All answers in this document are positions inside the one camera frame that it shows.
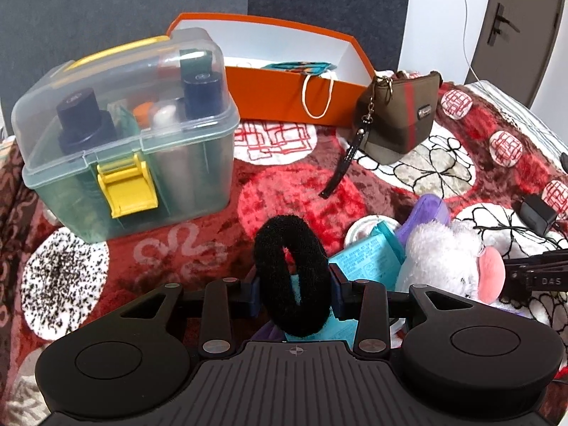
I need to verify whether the black power adapter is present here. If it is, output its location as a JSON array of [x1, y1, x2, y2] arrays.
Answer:
[[514, 194, 560, 234]]

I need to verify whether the teal printed face mask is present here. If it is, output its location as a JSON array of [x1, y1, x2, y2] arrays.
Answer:
[[260, 59, 339, 119]]

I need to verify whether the dark blue capped bottle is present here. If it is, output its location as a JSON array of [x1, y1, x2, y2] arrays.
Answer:
[[54, 86, 117, 174], [179, 48, 223, 125]]

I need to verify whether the thin white cable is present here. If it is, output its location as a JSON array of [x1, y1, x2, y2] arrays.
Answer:
[[443, 0, 533, 110]]

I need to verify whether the orange capped bottle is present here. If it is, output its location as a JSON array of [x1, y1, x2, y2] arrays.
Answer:
[[132, 101, 154, 129]]

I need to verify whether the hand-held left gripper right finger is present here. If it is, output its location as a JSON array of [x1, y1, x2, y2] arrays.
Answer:
[[328, 264, 473, 361]]

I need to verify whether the orange cardboard box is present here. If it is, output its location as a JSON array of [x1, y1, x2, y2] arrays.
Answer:
[[166, 12, 376, 128]]

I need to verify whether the grey door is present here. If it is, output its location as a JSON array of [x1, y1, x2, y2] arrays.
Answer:
[[469, 0, 568, 108]]

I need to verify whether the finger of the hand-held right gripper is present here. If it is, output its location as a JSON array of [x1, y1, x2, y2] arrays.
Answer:
[[503, 250, 568, 274], [499, 265, 568, 296]]

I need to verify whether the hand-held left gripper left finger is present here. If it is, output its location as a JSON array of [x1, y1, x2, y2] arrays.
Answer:
[[118, 275, 262, 361]]

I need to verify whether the white and pink plush toy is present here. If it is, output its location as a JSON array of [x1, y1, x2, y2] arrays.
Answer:
[[394, 221, 507, 305]]

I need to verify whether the clear plastic storage box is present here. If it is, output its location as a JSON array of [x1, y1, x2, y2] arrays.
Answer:
[[10, 27, 241, 245]]

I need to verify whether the red and white floral blanket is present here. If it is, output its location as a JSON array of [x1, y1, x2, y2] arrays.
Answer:
[[0, 68, 568, 426]]

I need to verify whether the white capped bottle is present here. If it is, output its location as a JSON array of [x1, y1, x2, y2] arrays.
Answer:
[[152, 99, 179, 129]]

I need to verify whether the teal plastic packet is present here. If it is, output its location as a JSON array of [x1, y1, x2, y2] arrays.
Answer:
[[288, 221, 408, 352]]

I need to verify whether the white round lid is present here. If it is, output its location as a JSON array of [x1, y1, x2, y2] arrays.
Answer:
[[344, 214, 401, 255]]

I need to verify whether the black door handle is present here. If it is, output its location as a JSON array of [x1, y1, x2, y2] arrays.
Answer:
[[485, 2, 521, 48]]

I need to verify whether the black scrunchie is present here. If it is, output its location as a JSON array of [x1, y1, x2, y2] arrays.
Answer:
[[253, 215, 332, 339]]

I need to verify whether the brown striped pouch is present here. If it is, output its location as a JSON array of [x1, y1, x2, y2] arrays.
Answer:
[[319, 70, 445, 199]]

